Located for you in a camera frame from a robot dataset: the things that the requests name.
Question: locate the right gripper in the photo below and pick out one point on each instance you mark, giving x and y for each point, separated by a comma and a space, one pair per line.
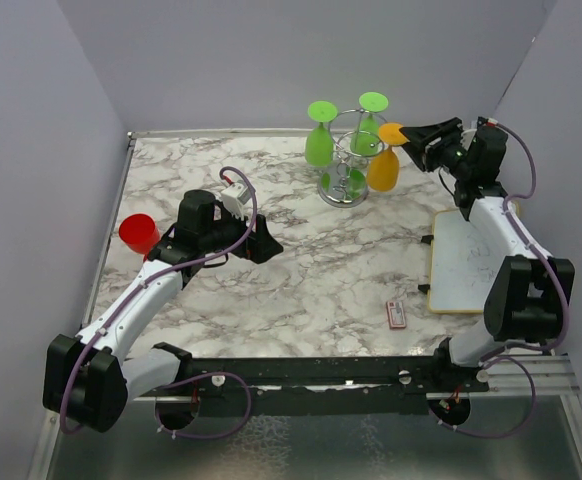
423, 151

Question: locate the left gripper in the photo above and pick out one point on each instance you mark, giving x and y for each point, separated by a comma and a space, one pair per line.
260, 245

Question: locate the red wine glass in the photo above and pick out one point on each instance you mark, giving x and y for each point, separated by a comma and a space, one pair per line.
139, 233

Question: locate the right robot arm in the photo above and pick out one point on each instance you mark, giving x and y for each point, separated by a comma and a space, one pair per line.
528, 305

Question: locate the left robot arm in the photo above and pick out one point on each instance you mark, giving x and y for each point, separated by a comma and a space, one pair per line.
88, 377

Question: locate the orange wine glass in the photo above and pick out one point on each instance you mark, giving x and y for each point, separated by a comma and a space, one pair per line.
383, 170

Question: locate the rear green wine glass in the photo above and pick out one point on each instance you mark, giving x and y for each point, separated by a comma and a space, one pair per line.
365, 140

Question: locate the green wine glass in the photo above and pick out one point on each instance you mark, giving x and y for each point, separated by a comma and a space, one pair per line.
319, 143
365, 140

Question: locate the chrome wine glass rack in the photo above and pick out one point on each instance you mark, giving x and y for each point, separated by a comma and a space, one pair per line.
343, 182

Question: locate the left green wine glass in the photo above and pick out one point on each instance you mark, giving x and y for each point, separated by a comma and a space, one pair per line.
319, 143

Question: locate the small whiteboard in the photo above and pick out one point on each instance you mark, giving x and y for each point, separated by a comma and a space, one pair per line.
466, 255

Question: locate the red white eraser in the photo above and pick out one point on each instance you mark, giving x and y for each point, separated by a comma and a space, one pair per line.
395, 315

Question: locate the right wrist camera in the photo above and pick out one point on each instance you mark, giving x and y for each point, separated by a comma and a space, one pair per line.
473, 131

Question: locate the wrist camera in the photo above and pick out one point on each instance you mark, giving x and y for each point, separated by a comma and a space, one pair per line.
235, 196
473, 131

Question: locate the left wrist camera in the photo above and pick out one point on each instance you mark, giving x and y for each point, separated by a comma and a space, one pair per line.
235, 196

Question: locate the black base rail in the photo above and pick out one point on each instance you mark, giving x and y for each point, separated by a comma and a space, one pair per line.
314, 386

